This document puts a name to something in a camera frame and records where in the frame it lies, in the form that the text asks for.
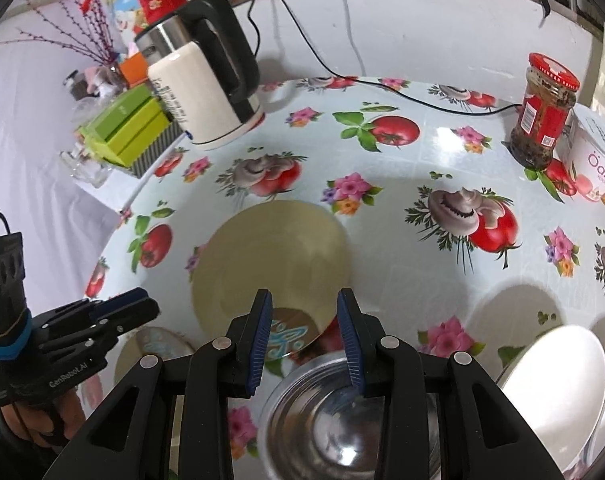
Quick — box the white yogurt tub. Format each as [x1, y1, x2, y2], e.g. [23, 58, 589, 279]
[561, 105, 605, 204]

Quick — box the white and black electric kettle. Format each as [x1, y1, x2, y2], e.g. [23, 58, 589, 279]
[134, 0, 266, 151]

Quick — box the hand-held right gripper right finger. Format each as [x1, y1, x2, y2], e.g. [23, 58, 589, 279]
[336, 289, 566, 480]

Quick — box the red-lidded sauce jar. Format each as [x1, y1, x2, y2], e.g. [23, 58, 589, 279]
[509, 52, 581, 171]

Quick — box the white cable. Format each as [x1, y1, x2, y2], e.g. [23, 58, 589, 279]
[327, 0, 366, 77]

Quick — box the clear glass jar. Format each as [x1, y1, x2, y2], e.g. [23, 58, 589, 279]
[59, 142, 114, 189]

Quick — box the beige plate with blue print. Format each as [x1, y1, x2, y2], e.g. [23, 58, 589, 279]
[191, 200, 354, 362]
[114, 326, 199, 397]

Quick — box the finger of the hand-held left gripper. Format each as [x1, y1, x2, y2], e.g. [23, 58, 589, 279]
[37, 322, 134, 357]
[32, 287, 161, 334]

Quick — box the striped box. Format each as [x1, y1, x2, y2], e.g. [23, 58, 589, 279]
[131, 119, 188, 180]

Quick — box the stainless steel bowl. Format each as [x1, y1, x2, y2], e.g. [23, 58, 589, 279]
[257, 351, 444, 480]

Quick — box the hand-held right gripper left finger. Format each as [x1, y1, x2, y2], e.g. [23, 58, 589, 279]
[42, 289, 274, 480]

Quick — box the orange box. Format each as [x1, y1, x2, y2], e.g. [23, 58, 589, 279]
[118, 52, 148, 86]

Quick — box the person's left hand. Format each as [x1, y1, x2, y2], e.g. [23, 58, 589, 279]
[0, 389, 86, 449]

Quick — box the black power cable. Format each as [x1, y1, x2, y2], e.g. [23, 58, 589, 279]
[246, 0, 526, 117]

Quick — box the green boxes stack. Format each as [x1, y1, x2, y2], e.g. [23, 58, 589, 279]
[79, 84, 171, 169]

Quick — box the vegetable and flower printed tablecloth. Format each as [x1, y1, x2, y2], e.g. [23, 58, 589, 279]
[82, 76, 605, 480]

